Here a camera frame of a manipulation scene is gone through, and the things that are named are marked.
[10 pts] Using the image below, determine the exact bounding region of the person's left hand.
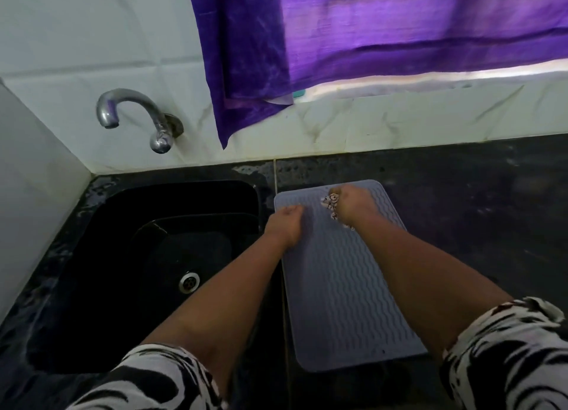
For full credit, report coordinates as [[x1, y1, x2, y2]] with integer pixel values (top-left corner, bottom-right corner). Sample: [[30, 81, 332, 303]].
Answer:
[[264, 204, 307, 251]]

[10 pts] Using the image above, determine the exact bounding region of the person's right hand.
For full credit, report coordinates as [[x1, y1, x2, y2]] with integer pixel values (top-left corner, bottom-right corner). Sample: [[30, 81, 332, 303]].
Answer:
[[326, 184, 383, 228]]

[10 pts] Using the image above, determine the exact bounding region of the white black patterned cloth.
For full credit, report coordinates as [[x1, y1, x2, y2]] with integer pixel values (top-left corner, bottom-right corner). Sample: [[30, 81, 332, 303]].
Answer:
[[320, 192, 356, 231]]

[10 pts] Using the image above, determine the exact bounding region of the person's left forearm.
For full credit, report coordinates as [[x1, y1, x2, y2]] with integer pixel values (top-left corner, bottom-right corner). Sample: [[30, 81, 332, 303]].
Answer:
[[141, 230, 289, 399]]

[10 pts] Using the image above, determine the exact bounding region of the person's right forearm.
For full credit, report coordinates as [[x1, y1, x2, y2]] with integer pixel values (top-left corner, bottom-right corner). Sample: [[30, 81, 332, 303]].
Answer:
[[348, 214, 515, 365]]

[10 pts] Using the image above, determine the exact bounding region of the grey ribbed silicone mat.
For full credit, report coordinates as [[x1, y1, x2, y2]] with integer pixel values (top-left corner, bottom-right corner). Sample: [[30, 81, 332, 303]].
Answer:
[[273, 179, 428, 373]]

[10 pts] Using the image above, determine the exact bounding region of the metal sink drain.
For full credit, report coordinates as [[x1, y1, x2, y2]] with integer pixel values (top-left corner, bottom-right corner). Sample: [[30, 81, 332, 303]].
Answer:
[[179, 271, 201, 293]]

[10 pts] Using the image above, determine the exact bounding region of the purple curtain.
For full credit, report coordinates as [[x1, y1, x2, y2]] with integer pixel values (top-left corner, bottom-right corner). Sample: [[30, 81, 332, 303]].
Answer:
[[184, 0, 568, 150]]

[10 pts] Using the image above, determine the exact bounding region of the black sink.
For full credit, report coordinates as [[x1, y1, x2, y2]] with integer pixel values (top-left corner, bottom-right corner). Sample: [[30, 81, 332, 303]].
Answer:
[[27, 180, 262, 375]]

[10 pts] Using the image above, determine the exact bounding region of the black white patterned sleeve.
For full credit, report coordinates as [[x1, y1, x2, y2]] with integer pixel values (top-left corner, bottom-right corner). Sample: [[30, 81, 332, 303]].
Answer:
[[67, 344, 229, 410], [440, 296, 568, 410]]

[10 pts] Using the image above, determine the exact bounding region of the metal wall faucet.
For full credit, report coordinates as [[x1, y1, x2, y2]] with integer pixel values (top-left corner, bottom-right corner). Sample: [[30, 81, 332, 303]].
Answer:
[[96, 88, 185, 154]]

